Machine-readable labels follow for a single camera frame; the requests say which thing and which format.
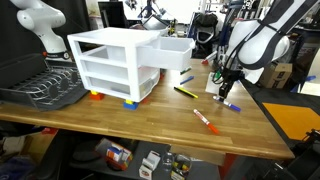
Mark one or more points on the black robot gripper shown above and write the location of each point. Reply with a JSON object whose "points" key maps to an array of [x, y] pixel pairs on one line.
{"points": [[229, 77]]}

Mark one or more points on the purple capped white marker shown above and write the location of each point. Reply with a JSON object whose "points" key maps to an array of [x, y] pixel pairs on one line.
{"points": [[228, 104]]}

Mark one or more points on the white second robot arm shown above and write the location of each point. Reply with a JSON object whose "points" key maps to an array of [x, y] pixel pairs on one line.
{"points": [[41, 19]]}

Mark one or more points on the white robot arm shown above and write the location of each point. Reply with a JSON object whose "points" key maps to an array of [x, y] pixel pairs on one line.
{"points": [[255, 43]]}

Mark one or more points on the white marker holder block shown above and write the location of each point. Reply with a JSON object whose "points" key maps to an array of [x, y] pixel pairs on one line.
{"points": [[210, 86]]}

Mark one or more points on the red capped marker far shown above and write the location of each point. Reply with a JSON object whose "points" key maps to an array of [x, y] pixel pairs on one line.
{"points": [[209, 58]]}

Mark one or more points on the blue marker on table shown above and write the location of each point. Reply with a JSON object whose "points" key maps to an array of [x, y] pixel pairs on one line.
{"points": [[187, 80]]}

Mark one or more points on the green marker under drawer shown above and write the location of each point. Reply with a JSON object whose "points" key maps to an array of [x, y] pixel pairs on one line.
{"points": [[185, 70]]}

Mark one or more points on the orange capped white marker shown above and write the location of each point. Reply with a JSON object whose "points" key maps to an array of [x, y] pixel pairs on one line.
{"points": [[205, 121]]}

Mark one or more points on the open white top drawer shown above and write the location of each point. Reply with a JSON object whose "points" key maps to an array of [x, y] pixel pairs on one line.
{"points": [[166, 53]]}

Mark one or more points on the white plastic drawer cabinet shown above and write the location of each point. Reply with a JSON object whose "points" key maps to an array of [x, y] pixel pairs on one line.
{"points": [[108, 62]]}

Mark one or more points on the brown cardboard box right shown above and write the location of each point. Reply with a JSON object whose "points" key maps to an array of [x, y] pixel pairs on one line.
{"points": [[275, 75]]}

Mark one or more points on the yellow and black pen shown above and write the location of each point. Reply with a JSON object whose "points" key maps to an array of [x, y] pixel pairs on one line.
{"points": [[185, 92]]}

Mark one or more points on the orange floor mat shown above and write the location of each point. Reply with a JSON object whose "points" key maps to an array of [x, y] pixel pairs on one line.
{"points": [[295, 121]]}

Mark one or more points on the blue toy brick front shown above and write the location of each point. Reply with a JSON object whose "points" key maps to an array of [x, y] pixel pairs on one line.
{"points": [[131, 106]]}

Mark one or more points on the clear plastic jar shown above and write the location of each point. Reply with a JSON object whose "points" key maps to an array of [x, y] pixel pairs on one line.
{"points": [[180, 167]]}

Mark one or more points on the small white red box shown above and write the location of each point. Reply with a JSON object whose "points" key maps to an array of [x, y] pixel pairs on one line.
{"points": [[149, 164]]}

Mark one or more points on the red toy brick left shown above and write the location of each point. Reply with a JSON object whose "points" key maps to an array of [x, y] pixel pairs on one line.
{"points": [[96, 95]]}

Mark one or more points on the black computer monitor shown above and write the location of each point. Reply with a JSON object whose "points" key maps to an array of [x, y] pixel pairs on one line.
{"points": [[112, 14]]}

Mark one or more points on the orange white carton box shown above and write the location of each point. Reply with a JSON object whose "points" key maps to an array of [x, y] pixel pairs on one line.
{"points": [[116, 155]]}

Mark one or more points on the black wire dish rack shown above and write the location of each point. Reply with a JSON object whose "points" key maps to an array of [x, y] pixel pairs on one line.
{"points": [[46, 85]]}

